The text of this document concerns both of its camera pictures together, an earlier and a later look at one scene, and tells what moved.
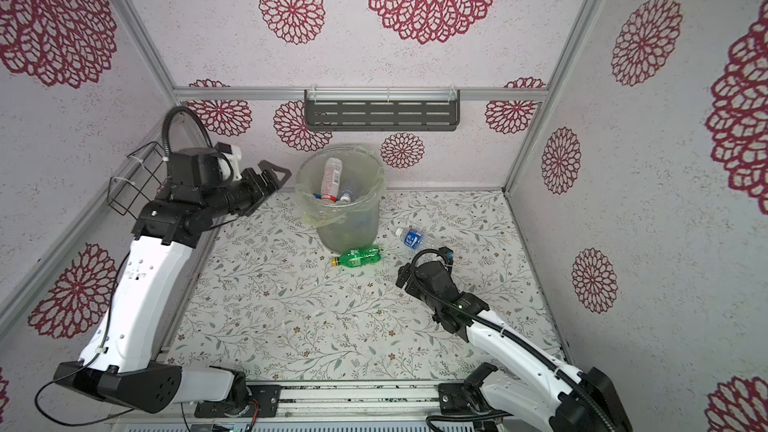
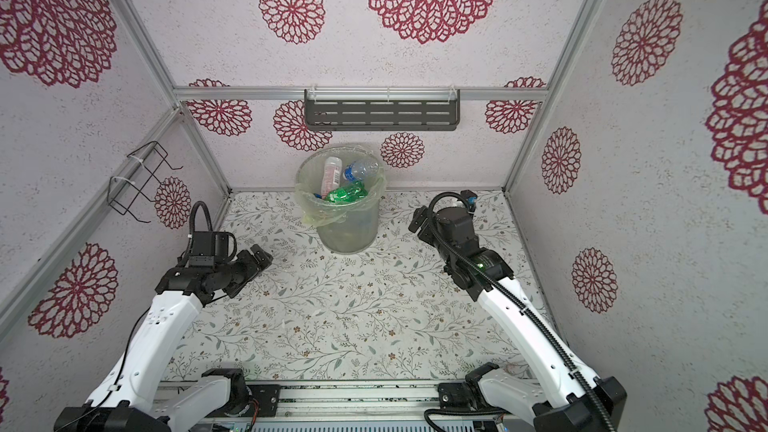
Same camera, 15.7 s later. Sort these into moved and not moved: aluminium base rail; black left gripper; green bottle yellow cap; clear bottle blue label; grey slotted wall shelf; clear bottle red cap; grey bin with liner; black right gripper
Moved: green bottle yellow cap; black right gripper; clear bottle blue label; black left gripper
Not moved: grey slotted wall shelf; grey bin with liner; aluminium base rail; clear bottle red cap
